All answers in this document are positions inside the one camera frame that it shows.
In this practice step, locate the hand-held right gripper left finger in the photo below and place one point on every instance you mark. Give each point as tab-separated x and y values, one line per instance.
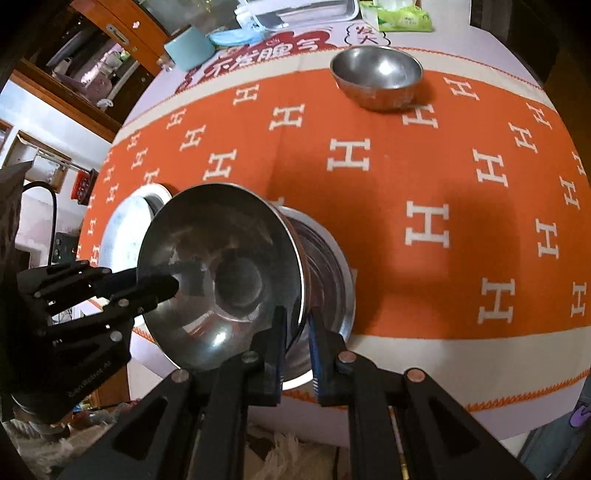
278	364

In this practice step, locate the orange printed tablecloth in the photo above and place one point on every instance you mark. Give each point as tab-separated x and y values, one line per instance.
392	184

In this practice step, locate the white countertop sterilizer appliance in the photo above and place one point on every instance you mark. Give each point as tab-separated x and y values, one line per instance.
304	14

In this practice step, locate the green tissue pack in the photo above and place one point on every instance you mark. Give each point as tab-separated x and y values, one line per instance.
401	16

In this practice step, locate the medium steel bowl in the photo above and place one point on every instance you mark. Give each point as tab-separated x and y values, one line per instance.
221	258

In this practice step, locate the stack of blue face masks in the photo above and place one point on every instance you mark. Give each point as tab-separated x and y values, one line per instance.
233	36

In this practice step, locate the red lidded container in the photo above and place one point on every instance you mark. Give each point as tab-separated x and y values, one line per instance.
85	184

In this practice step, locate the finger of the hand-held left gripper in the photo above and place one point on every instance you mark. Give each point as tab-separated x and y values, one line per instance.
92	277
152	288

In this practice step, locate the small glass jar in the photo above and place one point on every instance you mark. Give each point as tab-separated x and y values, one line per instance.
165	63

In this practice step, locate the large steel bowl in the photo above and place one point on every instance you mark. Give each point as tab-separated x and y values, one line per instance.
328	277

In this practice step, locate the teal canister with brown lid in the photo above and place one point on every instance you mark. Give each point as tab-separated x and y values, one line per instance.
187	46

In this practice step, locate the white pill bottle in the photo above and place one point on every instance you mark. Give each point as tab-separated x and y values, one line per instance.
243	14

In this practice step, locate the white patterned plate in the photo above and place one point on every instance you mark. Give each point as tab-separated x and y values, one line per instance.
124	230

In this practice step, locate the small steel bowl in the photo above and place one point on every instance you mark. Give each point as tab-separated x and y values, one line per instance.
376	69

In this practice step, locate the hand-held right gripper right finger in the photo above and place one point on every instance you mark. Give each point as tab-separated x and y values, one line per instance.
317	364

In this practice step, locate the red printed mat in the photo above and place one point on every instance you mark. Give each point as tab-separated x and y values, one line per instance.
277	50

